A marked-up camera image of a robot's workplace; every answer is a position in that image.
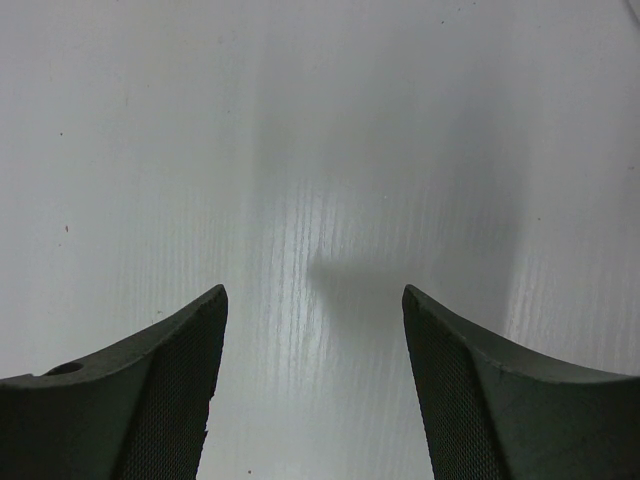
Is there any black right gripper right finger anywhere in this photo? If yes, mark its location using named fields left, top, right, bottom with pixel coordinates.
left=402, top=285, right=639, bottom=479

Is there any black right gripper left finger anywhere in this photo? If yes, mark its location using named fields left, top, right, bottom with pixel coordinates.
left=1, top=285, right=228, bottom=479

